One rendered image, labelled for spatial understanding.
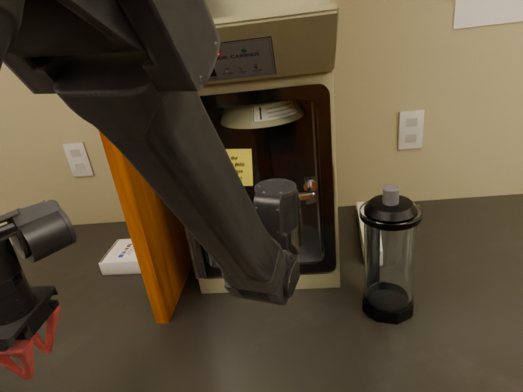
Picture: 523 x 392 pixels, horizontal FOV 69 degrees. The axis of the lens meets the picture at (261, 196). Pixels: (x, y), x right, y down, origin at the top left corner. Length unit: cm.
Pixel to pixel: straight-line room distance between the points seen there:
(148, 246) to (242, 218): 45
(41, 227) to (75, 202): 89
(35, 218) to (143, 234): 24
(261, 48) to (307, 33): 7
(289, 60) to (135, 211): 38
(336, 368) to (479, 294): 35
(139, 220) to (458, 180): 96
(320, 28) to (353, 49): 55
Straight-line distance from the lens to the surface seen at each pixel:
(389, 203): 71
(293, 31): 60
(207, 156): 27
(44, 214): 58
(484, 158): 133
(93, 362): 87
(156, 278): 81
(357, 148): 120
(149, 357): 82
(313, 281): 88
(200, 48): 20
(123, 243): 115
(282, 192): 49
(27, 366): 63
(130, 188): 72
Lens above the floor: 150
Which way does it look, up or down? 25 degrees down
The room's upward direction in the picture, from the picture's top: 7 degrees counter-clockwise
